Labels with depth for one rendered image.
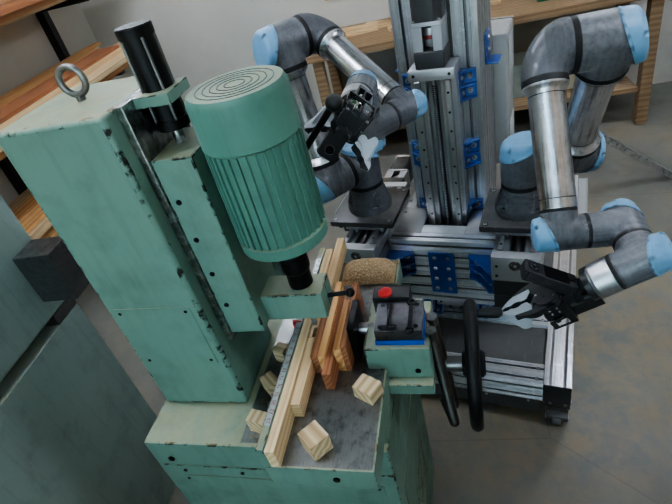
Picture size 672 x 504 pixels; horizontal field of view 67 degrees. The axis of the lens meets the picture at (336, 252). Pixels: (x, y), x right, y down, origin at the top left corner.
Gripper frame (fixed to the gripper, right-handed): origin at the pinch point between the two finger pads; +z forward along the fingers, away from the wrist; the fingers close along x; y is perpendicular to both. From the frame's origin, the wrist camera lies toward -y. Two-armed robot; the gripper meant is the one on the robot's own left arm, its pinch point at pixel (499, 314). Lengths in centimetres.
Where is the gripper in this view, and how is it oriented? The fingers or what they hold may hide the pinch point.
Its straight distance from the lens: 119.2
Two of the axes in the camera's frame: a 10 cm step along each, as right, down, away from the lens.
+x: 1.7, -6.3, 7.6
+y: 6.8, 6.4, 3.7
